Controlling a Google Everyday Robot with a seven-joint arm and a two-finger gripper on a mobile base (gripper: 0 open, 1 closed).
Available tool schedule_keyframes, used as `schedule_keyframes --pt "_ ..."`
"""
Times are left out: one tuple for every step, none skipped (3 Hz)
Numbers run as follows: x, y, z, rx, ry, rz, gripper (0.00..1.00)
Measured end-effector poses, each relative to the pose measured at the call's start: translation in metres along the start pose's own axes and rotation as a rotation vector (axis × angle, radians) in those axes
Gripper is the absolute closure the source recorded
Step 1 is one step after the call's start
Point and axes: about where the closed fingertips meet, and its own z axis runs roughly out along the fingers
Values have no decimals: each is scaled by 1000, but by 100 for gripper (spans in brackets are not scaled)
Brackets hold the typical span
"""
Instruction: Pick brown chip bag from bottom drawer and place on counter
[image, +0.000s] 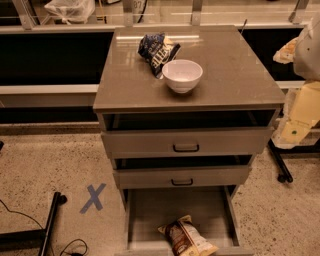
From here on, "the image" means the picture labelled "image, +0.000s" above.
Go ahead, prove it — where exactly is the blue tape cross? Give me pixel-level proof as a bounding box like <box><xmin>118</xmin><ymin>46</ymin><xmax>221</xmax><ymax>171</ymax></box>
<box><xmin>80</xmin><ymin>183</ymin><xmax>106</xmax><ymax>214</ymax></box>

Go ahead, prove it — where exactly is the black stand leg right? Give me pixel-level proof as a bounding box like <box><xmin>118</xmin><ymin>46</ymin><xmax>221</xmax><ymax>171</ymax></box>
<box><xmin>268</xmin><ymin>139</ymin><xmax>320</xmax><ymax>183</ymax></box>

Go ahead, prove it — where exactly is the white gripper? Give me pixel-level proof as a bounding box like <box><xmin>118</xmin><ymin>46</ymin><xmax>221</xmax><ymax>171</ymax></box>
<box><xmin>273</xmin><ymin>38</ymin><xmax>320</xmax><ymax>144</ymax></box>

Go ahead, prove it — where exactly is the black stand leg left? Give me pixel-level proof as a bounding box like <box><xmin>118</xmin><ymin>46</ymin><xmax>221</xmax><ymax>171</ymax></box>
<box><xmin>0</xmin><ymin>192</ymin><xmax>67</xmax><ymax>256</ymax></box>

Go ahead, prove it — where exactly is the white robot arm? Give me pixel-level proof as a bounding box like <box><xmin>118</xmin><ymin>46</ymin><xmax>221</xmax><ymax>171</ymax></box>
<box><xmin>272</xmin><ymin>13</ymin><xmax>320</xmax><ymax>149</ymax></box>

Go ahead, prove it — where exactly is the black top drawer handle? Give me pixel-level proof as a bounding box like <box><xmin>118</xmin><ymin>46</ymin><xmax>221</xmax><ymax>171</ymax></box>
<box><xmin>172</xmin><ymin>144</ymin><xmax>200</xmax><ymax>153</ymax></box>

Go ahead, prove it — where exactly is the grey drawer cabinet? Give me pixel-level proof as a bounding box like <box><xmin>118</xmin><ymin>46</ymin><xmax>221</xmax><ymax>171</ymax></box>
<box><xmin>94</xmin><ymin>26</ymin><xmax>284</xmax><ymax>245</ymax></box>

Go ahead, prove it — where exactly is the bottom grey open drawer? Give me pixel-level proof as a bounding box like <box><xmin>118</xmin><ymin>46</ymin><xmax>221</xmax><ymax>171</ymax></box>
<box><xmin>114</xmin><ymin>187</ymin><xmax>253</xmax><ymax>256</ymax></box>

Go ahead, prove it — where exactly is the top grey drawer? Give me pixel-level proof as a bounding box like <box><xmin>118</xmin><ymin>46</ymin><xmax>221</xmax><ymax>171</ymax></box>
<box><xmin>101</xmin><ymin>127</ymin><xmax>273</xmax><ymax>159</ymax></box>

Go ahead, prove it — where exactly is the middle grey drawer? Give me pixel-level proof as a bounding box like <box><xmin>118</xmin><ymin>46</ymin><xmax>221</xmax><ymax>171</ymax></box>
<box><xmin>113</xmin><ymin>166</ymin><xmax>251</xmax><ymax>189</ymax></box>

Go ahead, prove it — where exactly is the brown chip bag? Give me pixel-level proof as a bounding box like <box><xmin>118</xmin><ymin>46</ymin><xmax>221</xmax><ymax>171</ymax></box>
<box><xmin>158</xmin><ymin>215</ymin><xmax>218</xmax><ymax>256</ymax></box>

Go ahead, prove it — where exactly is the black middle drawer handle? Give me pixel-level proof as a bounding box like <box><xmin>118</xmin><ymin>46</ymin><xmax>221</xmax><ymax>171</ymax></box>
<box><xmin>171</xmin><ymin>178</ymin><xmax>194</xmax><ymax>187</ymax></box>

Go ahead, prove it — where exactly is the blue chip bag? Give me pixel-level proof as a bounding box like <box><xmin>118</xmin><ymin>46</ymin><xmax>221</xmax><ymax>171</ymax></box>
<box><xmin>138</xmin><ymin>33</ymin><xmax>181</xmax><ymax>78</ymax></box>

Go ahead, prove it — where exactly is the black floor cable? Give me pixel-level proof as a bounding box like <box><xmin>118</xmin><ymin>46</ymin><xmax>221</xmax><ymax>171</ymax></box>
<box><xmin>0</xmin><ymin>198</ymin><xmax>89</xmax><ymax>256</ymax></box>

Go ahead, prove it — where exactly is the white bowl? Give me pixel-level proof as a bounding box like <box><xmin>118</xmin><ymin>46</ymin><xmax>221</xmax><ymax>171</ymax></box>
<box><xmin>162</xmin><ymin>59</ymin><xmax>203</xmax><ymax>94</ymax></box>

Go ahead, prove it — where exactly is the black stand leg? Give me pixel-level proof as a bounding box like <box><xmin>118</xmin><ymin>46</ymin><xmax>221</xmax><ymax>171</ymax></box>
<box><xmin>268</xmin><ymin>139</ymin><xmax>320</xmax><ymax>183</ymax></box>
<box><xmin>0</xmin><ymin>192</ymin><xmax>67</xmax><ymax>256</ymax></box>

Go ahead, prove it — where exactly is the clear plastic bag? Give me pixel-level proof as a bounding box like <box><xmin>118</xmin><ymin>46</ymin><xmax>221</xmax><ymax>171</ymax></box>
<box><xmin>44</xmin><ymin>0</ymin><xmax>95</xmax><ymax>24</ymax></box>

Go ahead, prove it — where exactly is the black drawer handle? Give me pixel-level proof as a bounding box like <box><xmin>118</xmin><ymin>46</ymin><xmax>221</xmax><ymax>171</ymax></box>
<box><xmin>172</xmin><ymin>144</ymin><xmax>200</xmax><ymax>153</ymax></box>
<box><xmin>171</xmin><ymin>178</ymin><xmax>194</xmax><ymax>187</ymax></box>

